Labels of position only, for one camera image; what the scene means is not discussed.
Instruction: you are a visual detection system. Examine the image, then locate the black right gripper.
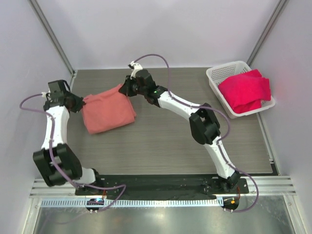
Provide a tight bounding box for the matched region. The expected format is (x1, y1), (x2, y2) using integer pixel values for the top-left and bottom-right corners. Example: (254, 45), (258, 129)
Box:
(120, 74), (147, 97)

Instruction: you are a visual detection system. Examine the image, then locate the salmon pink t-shirt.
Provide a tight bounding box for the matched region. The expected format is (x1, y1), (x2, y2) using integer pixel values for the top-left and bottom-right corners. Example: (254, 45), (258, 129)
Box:
(81, 84), (137, 135)

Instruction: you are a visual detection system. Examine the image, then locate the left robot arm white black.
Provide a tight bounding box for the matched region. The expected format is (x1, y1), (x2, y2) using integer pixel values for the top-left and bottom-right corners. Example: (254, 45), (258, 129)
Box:
(33, 80), (104, 195)

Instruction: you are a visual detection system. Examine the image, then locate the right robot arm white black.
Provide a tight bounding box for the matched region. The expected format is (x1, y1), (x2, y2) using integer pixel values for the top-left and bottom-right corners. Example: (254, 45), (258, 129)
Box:
(119, 69), (240, 193)

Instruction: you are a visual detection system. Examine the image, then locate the white plastic laundry basket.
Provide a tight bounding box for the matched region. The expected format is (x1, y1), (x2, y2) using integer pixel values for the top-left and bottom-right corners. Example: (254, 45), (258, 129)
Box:
(206, 60), (275, 119)

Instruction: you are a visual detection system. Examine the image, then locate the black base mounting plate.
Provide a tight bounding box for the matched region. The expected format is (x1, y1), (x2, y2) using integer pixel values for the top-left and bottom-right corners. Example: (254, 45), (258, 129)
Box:
(75, 174), (249, 196)

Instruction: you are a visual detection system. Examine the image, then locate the crimson t-shirt in basket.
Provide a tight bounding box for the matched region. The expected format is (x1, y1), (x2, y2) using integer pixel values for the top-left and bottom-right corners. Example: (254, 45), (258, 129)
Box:
(218, 69), (271, 114)

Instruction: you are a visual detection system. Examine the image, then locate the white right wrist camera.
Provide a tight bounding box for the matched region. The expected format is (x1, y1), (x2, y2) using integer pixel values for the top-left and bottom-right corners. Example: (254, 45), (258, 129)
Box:
(128, 61), (143, 79)

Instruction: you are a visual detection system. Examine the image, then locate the left aluminium frame post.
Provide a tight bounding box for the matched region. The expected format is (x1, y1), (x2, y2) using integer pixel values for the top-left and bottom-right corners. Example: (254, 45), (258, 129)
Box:
(28, 0), (75, 76)

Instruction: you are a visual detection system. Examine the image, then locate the aluminium frame post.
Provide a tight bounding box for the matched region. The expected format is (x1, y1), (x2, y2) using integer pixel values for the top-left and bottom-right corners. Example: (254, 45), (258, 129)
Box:
(246, 0), (289, 66)
(28, 0), (75, 76)

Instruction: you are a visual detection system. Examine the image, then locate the perforated aluminium rail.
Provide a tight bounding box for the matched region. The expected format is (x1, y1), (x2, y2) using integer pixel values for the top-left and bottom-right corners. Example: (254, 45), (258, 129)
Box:
(40, 197), (223, 208)

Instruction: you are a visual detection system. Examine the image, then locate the right aluminium frame post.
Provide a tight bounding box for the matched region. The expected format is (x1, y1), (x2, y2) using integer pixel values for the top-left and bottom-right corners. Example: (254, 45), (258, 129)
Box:
(246, 0), (289, 66)

